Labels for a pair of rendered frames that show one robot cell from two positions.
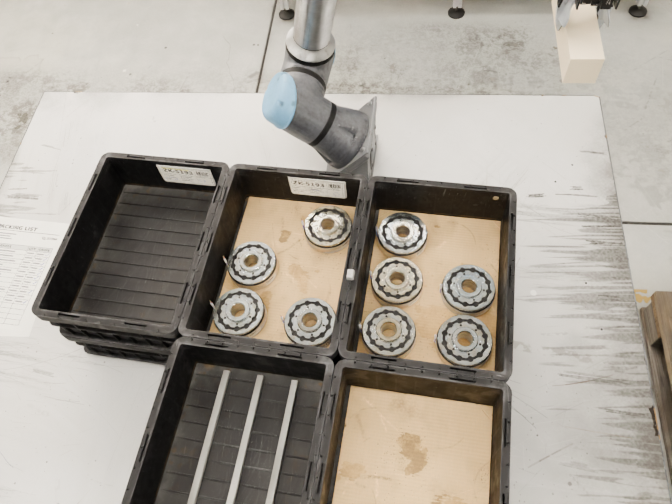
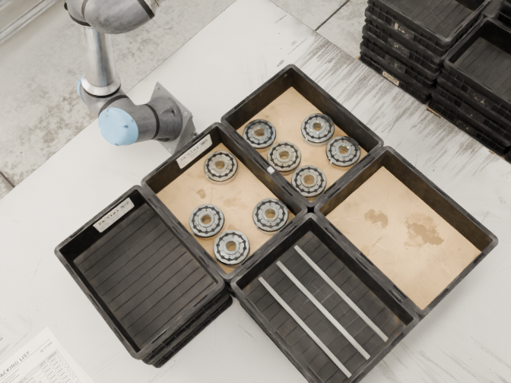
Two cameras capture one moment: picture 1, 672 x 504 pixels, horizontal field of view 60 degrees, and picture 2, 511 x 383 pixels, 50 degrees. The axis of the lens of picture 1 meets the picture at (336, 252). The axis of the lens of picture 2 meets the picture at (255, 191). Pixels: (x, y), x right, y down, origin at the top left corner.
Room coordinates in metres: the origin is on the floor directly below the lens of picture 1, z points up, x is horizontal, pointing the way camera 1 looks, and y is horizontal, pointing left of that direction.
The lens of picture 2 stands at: (0.09, 0.54, 2.33)
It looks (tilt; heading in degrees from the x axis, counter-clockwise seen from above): 65 degrees down; 311
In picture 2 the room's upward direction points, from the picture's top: 11 degrees counter-clockwise
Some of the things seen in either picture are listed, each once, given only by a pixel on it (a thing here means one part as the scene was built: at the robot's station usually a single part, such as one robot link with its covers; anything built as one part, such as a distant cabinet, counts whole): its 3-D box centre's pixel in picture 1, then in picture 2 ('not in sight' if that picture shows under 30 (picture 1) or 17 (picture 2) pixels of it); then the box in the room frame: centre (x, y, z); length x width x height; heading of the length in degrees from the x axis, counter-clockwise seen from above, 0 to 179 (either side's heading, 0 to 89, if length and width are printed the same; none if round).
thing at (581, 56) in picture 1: (576, 28); not in sight; (0.90, -0.55, 1.08); 0.24 x 0.06 x 0.06; 167
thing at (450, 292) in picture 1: (468, 287); (317, 127); (0.47, -0.25, 0.86); 0.10 x 0.10 x 0.01
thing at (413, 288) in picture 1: (397, 279); (284, 156); (0.51, -0.11, 0.86); 0.10 x 0.10 x 0.01
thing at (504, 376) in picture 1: (432, 270); (300, 132); (0.49, -0.17, 0.92); 0.40 x 0.30 x 0.02; 162
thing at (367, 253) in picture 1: (430, 282); (300, 141); (0.49, -0.17, 0.87); 0.40 x 0.30 x 0.11; 162
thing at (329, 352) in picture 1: (279, 252); (222, 197); (0.59, 0.11, 0.92); 0.40 x 0.30 x 0.02; 162
